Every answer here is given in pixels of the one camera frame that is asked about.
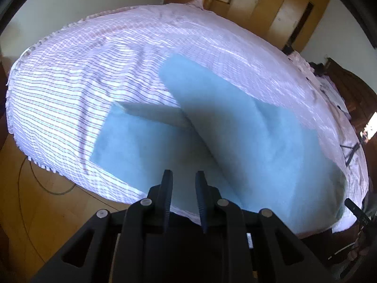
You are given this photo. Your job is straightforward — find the white paper sheet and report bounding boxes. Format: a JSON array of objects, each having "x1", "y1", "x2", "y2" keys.
[{"x1": 321, "y1": 83, "x2": 348, "y2": 113}]

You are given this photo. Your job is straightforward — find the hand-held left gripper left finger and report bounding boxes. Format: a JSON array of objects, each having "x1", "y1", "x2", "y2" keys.
[{"x1": 29, "y1": 169, "x2": 173, "y2": 283}]

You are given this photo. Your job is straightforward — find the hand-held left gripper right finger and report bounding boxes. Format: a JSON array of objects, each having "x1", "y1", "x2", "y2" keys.
[{"x1": 195, "y1": 170, "x2": 334, "y2": 283}]

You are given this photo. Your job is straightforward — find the bed with pink checked bedspread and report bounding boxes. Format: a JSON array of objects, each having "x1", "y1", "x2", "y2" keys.
[{"x1": 5, "y1": 1, "x2": 370, "y2": 233}]

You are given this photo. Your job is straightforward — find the dark wooden headboard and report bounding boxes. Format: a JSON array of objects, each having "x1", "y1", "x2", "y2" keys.
[{"x1": 325, "y1": 57, "x2": 377, "y2": 130}]

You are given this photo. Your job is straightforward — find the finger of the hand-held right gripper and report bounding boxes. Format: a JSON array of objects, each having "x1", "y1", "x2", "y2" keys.
[{"x1": 344, "y1": 199, "x2": 372, "y2": 228}]

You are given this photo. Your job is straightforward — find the thin floor cable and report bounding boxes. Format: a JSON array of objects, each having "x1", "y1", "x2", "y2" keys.
[{"x1": 18, "y1": 156, "x2": 77, "y2": 196}]

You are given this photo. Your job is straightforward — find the wooden wardrobe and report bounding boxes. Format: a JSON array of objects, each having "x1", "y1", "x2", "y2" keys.
[{"x1": 162, "y1": 0, "x2": 331, "y2": 54}]

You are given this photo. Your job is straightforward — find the small black stand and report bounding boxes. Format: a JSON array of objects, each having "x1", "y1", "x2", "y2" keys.
[{"x1": 340, "y1": 143, "x2": 361, "y2": 167}]

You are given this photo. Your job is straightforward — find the light blue pants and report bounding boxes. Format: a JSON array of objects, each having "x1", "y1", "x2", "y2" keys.
[{"x1": 90, "y1": 54, "x2": 348, "y2": 233}]

